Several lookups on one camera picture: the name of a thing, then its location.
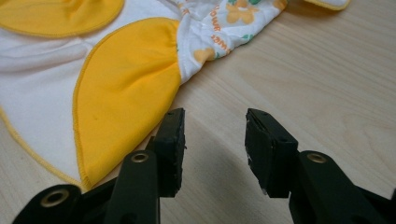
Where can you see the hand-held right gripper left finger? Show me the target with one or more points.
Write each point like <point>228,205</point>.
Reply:
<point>169,152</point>

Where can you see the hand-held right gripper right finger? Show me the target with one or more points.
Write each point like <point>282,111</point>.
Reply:
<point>269,152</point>

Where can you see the white and yellow baby garment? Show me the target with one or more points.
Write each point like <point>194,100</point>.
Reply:
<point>118,93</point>

